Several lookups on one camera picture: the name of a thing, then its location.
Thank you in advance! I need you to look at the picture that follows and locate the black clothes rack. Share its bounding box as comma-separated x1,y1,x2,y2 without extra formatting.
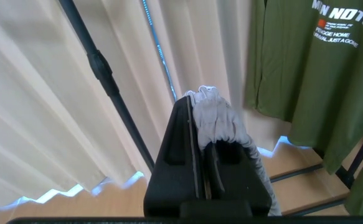
58,0,363,218

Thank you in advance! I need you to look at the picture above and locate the green long-sleeved shirt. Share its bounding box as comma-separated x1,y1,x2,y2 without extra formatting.
243,0,363,216

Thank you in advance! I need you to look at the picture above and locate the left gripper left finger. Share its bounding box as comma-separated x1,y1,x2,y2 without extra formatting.
143,95,206,218

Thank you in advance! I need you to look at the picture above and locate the beige curtain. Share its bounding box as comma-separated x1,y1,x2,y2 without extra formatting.
0,0,291,210

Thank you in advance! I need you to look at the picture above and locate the pale grey garment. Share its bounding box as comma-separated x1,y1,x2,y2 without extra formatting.
182,85,283,217

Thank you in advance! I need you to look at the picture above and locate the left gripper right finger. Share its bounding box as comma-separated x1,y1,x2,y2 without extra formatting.
202,140,273,218

